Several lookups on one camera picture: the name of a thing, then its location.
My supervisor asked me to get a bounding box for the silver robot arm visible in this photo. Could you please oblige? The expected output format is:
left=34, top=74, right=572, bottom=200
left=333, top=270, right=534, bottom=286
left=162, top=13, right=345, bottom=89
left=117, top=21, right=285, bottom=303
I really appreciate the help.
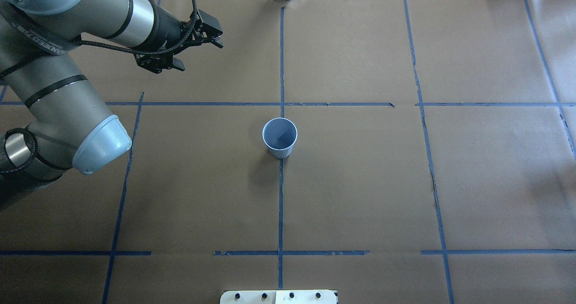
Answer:
left=1, top=0, right=223, bottom=210

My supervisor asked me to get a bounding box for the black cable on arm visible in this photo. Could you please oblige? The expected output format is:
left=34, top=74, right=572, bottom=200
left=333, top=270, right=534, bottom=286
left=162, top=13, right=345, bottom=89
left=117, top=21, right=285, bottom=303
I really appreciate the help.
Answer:
left=0, top=0, right=202, bottom=174

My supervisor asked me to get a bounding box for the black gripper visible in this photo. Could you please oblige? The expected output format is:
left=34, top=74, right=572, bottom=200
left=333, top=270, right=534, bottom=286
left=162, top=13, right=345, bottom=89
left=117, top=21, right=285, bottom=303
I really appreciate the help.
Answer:
left=135, top=9, right=224, bottom=74

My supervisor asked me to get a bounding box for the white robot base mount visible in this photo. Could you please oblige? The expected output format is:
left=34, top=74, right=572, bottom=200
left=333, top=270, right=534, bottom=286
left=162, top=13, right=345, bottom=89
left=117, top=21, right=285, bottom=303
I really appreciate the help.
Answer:
left=220, top=289, right=339, bottom=304

